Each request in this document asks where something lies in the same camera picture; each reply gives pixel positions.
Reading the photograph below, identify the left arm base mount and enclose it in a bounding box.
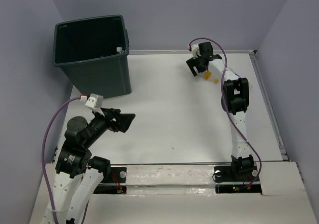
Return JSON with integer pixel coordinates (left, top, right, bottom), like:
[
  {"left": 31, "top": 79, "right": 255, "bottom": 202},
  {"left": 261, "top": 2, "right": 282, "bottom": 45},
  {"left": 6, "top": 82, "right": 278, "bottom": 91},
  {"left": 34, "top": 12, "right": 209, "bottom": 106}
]
[{"left": 94, "top": 165, "right": 127, "bottom": 195}]

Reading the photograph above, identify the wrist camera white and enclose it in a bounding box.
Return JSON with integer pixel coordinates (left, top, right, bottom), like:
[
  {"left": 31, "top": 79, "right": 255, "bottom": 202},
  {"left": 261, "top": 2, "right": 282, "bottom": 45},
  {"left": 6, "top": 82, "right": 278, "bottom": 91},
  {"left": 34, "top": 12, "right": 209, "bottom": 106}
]
[
  {"left": 188, "top": 43, "right": 200, "bottom": 59},
  {"left": 80, "top": 94, "right": 104, "bottom": 116}
]

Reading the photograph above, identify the small bottle yellow cap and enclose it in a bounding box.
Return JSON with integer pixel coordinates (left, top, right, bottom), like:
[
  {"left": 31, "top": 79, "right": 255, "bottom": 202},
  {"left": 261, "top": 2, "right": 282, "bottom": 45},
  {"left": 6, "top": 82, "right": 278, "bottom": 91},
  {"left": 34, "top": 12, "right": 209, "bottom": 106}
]
[{"left": 203, "top": 70, "right": 220, "bottom": 84}]

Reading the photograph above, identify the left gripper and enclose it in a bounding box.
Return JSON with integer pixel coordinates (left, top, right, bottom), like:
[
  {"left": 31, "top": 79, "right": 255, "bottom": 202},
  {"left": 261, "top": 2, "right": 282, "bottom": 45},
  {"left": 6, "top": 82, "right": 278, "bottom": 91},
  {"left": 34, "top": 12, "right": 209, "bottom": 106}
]
[{"left": 83, "top": 106, "right": 136, "bottom": 146}]

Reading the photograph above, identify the white foam strip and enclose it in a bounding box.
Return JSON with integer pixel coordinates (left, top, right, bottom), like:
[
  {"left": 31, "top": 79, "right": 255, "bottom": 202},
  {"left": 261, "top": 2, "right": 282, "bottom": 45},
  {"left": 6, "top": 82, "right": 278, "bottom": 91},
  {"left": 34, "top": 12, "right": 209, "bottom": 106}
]
[{"left": 125, "top": 165, "right": 216, "bottom": 196}]

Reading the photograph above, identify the dark green plastic bin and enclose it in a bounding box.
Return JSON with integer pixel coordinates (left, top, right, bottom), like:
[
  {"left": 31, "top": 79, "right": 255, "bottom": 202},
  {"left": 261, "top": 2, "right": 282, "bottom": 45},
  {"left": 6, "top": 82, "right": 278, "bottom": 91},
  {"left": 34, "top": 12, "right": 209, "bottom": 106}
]
[{"left": 53, "top": 14, "right": 132, "bottom": 98}]

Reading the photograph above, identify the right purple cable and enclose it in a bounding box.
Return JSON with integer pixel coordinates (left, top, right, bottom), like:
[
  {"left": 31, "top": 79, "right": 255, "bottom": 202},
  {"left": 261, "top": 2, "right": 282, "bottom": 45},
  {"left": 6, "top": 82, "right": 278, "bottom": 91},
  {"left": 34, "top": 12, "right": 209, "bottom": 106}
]
[{"left": 188, "top": 37, "right": 262, "bottom": 191}]

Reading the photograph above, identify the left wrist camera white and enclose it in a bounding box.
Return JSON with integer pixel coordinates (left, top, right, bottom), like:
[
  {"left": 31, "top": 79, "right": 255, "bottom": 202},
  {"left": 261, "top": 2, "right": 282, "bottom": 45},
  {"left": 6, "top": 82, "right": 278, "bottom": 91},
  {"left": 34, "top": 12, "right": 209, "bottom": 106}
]
[{"left": 80, "top": 94, "right": 104, "bottom": 116}]

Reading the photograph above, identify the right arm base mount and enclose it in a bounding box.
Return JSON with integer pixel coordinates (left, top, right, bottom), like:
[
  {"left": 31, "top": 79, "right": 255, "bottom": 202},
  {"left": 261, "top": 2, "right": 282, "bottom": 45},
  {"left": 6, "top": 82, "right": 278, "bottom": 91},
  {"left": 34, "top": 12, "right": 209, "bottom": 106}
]
[{"left": 212, "top": 166, "right": 262, "bottom": 194}]

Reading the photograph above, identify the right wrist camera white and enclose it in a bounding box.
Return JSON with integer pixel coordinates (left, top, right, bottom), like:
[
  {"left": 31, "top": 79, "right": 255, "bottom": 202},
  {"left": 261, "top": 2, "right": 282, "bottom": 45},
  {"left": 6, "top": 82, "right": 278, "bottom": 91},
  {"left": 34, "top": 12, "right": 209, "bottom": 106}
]
[{"left": 188, "top": 43, "right": 200, "bottom": 59}]

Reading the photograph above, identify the clear bottle blue label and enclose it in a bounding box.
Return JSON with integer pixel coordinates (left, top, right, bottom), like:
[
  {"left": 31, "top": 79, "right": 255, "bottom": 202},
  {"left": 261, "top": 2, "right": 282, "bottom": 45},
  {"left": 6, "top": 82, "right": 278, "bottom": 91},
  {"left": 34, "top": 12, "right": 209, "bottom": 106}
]
[{"left": 235, "top": 73, "right": 253, "bottom": 90}]

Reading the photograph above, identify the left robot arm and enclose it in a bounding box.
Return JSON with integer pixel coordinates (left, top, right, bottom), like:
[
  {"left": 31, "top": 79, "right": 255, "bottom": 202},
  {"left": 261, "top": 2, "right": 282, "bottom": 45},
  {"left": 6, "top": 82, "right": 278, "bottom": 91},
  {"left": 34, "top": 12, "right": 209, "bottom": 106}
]
[{"left": 41, "top": 108, "right": 136, "bottom": 224}]

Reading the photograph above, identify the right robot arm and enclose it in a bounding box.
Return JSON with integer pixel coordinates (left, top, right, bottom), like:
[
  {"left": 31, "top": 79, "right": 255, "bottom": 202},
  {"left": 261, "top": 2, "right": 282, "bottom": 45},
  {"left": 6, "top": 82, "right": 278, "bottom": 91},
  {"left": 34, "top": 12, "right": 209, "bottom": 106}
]
[{"left": 186, "top": 40, "right": 257, "bottom": 184}]

